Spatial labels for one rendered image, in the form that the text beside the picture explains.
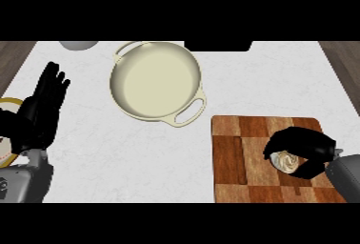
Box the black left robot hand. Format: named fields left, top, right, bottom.
left=0, top=61, right=72, bottom=155

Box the black appliance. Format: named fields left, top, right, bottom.
left=182, top=41, right=255, bottom=52

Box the grey round bowl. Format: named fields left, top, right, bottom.
left=57, top=41, right=100, bottom=51

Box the cream two-handled pot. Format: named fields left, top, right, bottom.
left=107, top=41, right=207, bottom=129

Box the white frosted cupcake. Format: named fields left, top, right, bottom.
left=269, top=151, right=308, bottom=174

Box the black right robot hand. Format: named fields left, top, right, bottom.
left=260, top=126, right=337, bottom=180

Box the yellow-rimmed white plate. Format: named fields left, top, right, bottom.
left=0, top=97, right=24, bottom=169

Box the brown checkered wooden cutting board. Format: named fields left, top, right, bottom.
left=210, top=114, right=348, bottom=203

